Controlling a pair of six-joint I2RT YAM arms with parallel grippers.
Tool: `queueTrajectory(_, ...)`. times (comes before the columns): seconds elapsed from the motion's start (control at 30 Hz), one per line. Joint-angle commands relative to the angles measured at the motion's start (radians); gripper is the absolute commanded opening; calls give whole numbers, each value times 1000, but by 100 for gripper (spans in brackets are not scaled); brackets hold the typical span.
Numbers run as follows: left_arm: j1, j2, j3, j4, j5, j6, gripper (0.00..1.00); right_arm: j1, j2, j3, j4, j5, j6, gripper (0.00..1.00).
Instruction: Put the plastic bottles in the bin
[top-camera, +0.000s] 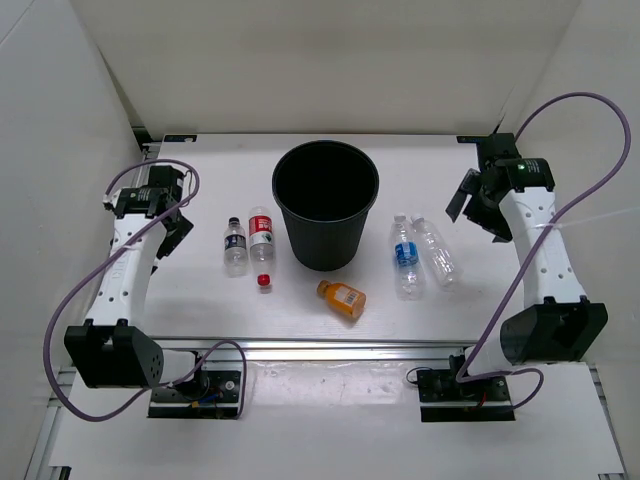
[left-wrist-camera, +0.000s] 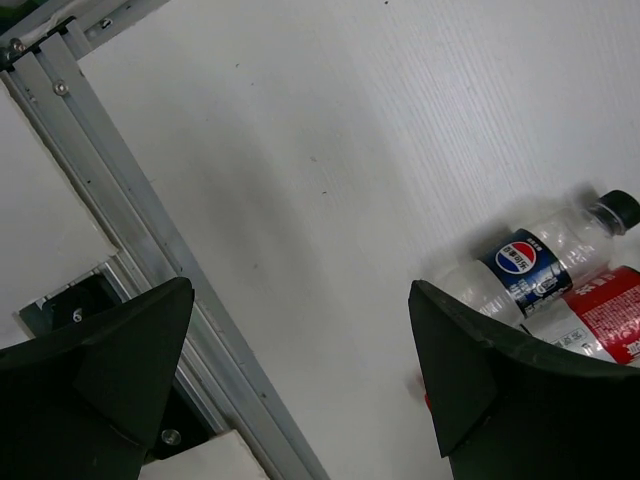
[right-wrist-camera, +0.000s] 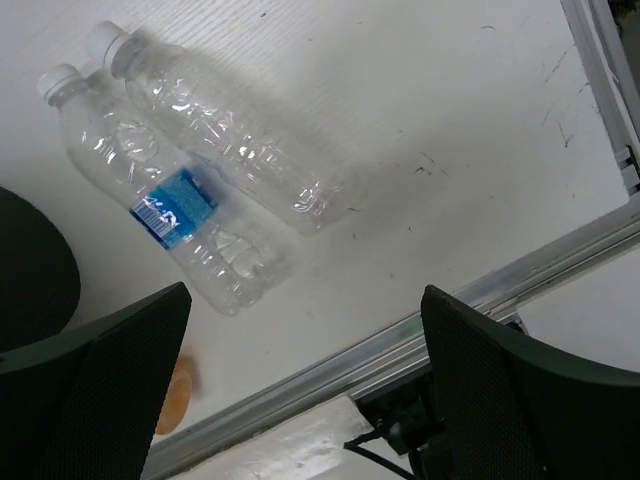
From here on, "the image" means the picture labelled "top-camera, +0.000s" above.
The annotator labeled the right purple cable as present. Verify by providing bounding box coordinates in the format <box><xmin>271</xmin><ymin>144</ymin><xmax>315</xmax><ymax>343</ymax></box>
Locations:
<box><xmin>453</xmin><ymin>92</ymin><xmax>632</xmax><ymax>414</ymax></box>

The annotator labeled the aluminium frame rail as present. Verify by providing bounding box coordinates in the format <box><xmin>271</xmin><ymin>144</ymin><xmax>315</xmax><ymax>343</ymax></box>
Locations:
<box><xmin>149</xmin><ymin>337</ymin><xmax>501</xmax><ymax>362</ymax></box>

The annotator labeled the blue-label water bottle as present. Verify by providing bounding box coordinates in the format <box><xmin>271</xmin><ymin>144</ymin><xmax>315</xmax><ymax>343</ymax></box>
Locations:
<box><xmin>390</xmin><ymin>213</ymin><xmax>425</xmax><ymax>301</ymax></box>

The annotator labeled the red-label clear bottle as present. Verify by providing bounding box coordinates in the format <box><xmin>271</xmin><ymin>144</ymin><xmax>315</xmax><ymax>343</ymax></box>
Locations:
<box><xmin>249</xmin><ymin>206</ymin><xmax>274</xmax><ymax>262</ymax></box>

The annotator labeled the black plastic bin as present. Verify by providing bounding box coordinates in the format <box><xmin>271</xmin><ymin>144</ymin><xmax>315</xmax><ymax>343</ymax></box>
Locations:
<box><xmin>272</xmin><ymin>140</ymin><xmax>379</xmax><ymax>271</ymax></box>

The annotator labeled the clear unlabelled water bottle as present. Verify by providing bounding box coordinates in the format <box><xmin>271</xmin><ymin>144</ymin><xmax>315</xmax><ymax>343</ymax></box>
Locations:
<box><xmin>411</xmin><ymin>214</ymin><xmax>462</xmax><ymax>288</ymax></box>

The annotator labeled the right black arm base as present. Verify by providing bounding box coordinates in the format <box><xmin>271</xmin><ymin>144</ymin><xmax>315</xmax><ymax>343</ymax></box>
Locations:
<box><xmin>405</xmin><ymin>355</ymin><xmax>515</xmax><ymax>423</ymax></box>

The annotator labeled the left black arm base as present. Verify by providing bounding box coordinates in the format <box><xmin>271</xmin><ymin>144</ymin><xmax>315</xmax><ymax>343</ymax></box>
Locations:
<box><xmin>147</xmin><ymin>360</ymin><xmax>246</xmax><ymax>420</ymax></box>

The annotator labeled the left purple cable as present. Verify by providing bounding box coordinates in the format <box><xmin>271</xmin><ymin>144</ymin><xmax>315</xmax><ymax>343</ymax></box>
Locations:
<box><xmin>43</xmin><ymin>158</ymin><xmax>247</xmax><ymax>423</ymax></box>

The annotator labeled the white zip tie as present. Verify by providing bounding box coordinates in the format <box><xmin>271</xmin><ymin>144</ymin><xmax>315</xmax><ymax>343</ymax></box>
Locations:
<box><xmin>527</xmin><ymin>206</ymin><xmax>640</xmax><ymax>231</ymax></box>

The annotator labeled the red bottle cap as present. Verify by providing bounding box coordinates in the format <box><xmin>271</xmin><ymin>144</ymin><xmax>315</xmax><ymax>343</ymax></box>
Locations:
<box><xmin>257</xmin><ymin>274</ymin><xmax>271</xmax><ymax>289</ymax></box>

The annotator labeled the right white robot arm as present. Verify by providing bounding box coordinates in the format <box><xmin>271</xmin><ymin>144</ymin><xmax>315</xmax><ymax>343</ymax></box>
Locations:
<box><xmin>446</xmin><ymin>157</ymin><xmax>608</xmax><ymax>400</ymax></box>

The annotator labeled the small dark-label water bottle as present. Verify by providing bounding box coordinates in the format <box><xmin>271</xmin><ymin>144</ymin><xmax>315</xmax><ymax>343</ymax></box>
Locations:
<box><xmin>224</xmin><ymin>217</ymin><xmax>248</xmax><ymax>277</ymax></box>

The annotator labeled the purple cable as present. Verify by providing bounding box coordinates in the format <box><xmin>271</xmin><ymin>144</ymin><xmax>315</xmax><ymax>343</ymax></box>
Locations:
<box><xmin>453</xmin><ymin>92</ymin><xmax>632</xmax><ymax>414</ymax></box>
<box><xmin>43</xmin><ymin>158</ymin><xmax>247</xmax><ymax>423</ymax></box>

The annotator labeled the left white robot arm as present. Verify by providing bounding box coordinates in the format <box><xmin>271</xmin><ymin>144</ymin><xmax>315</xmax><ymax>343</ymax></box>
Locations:
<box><xmin>64</xmin><ymin>165</ymin><xmax>193</xmax><ymax>388</ymax></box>

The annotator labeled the orange juice bottle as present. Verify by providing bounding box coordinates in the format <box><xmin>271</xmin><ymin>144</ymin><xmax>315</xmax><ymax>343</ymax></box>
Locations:
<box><xmin>316</xmin><ymin>280</ymin><xmax>367</xmax><ymax>320</ymax></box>

